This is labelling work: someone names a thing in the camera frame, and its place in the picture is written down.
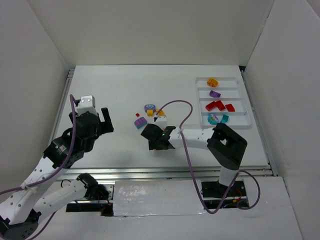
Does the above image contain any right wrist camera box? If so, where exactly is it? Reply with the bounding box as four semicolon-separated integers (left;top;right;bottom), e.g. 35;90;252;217
153;115;168;129

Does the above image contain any teal oval lego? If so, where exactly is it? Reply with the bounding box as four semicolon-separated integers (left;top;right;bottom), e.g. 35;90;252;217
207;113;219;125

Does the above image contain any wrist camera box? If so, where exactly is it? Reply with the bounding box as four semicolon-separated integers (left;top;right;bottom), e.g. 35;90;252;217
153;115;168;129
76;95;97;116

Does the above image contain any purple fan lego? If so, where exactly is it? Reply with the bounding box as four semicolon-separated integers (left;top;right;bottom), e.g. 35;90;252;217
209;90;221;98

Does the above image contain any white foam board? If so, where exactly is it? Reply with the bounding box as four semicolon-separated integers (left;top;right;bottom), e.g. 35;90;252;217
113;180;206;217

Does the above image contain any teal square lego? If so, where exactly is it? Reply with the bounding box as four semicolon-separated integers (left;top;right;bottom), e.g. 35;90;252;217
220;114;229;124

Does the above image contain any small yellow lego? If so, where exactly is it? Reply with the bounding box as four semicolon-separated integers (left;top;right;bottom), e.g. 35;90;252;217
146;109;154;117

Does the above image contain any red arch lego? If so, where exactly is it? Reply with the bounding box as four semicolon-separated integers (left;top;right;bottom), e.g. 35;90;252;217
205;100;226;111

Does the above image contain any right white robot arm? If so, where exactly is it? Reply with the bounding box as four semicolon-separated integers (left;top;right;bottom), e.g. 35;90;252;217
141;123;248;187

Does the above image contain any yellow oval lego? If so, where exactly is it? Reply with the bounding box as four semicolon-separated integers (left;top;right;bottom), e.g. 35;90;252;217
206;78;219;88

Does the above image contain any purple flower lego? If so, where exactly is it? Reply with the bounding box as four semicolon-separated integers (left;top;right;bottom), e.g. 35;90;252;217
144;104;156;113

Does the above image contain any yellow curved lego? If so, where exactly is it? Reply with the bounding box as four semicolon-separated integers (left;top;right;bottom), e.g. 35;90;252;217
156;109;165;117

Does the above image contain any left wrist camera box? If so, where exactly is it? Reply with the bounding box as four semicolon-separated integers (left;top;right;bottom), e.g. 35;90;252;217
76;95;97;116

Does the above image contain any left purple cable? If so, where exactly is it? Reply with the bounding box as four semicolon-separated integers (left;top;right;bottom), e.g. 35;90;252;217
0;94;78;240

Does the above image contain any purple curved lego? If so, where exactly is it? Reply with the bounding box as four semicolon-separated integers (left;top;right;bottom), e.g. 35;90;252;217
134;116;148;129

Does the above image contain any white compartment tray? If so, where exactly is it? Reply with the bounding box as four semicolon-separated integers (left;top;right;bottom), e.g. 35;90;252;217
195;77;252;129

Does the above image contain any aluminium frame rail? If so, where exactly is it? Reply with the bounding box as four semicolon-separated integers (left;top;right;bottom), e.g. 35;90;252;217
58;165;273;181

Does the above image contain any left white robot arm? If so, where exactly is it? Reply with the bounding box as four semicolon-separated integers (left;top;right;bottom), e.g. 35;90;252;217
0;107;114;240

